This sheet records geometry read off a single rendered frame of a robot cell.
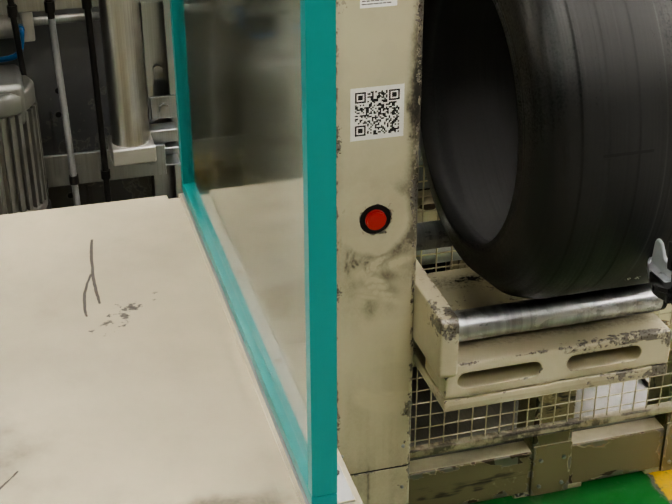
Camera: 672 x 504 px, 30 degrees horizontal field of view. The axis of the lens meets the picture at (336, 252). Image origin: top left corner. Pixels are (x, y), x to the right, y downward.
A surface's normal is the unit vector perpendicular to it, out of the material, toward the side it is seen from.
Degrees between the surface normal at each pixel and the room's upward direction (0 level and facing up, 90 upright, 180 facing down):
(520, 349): 0
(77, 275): 0
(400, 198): 90
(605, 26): 52
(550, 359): 90
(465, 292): 0
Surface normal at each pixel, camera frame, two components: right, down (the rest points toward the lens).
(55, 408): 0.00, -0.88
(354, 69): 0.27, 0.45
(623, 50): 0.22, -0.10
